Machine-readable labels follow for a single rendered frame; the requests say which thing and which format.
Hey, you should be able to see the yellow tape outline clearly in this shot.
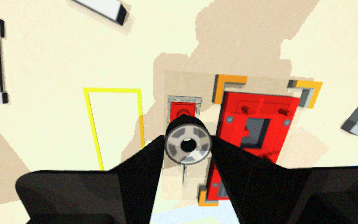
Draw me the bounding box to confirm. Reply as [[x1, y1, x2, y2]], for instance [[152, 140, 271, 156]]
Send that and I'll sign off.
[[83, 87, 145, 170]]

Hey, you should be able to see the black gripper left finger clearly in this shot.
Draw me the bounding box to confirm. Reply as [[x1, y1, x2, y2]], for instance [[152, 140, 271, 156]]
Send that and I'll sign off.
[[15, 135, 165, 224]]

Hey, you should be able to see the grey and black wheel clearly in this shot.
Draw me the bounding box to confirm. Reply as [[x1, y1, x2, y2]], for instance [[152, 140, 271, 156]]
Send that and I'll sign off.
[[164, 115, 213, 165]]

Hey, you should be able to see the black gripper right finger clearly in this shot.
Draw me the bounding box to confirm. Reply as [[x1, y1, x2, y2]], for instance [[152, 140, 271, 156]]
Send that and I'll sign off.
[[211, 135, 358, 224]]

